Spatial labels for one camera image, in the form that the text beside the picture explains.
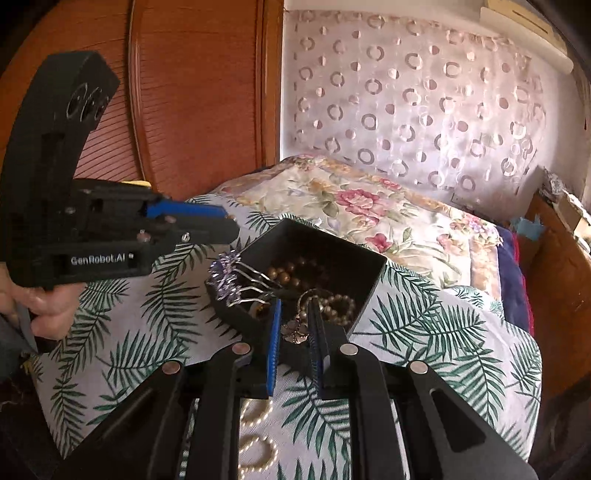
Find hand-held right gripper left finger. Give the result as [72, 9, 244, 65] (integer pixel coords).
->
[60, 299, 283, 480]

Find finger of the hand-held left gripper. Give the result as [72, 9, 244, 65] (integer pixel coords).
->
[137, 216, 241, 251]
[74, 179, 230, 220]

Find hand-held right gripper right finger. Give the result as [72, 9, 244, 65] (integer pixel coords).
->
[307, 296, 541, 480]

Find bronze flower pendant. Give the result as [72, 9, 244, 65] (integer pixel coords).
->
[281, 288, 325, 345]

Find purple flower hair comb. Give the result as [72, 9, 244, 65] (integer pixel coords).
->
[206, 250, 283, 308]

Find pearl bead bracelet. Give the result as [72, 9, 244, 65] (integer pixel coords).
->
[318, 294, 357, 326]

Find brown wooden bead bracelet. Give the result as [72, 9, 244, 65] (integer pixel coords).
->
[265, 259, 334, 289]

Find black square box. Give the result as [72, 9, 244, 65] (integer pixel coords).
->
[204, 218, 387, 377]

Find person's left hand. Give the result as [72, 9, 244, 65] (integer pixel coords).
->
[0, 270, 86, 342]

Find leaf print tablecloth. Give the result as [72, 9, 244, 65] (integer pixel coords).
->
[28, 194, 544, 480]

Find wooden wardrobe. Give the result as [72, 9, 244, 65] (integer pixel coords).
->
[0, 0, 284, 204]

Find floral blanket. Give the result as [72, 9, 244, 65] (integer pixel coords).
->
[217, 154, 507, 319]

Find dark blue blanket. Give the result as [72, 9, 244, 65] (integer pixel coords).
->
[496, 226, 536, 339]

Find blue paper bag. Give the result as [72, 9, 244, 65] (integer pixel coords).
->
[510, 215, 546, 241]

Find wooden cabinet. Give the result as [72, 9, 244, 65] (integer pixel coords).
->
[524, 191, 591, 398]

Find circle pattern curtain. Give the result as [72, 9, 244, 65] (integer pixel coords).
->
[281, 9, 562, 209]

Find patterned crumpled cloth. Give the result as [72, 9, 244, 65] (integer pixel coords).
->
[540, 166, 574, 200]

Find cardboard box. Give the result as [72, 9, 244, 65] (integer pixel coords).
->
[554, 194, 591, 234]

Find long pearl necklace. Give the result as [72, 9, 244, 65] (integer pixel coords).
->
[238, 397, 279, 476]

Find wall air conditioner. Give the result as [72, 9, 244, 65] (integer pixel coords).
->
[480, 0, 576, 75]

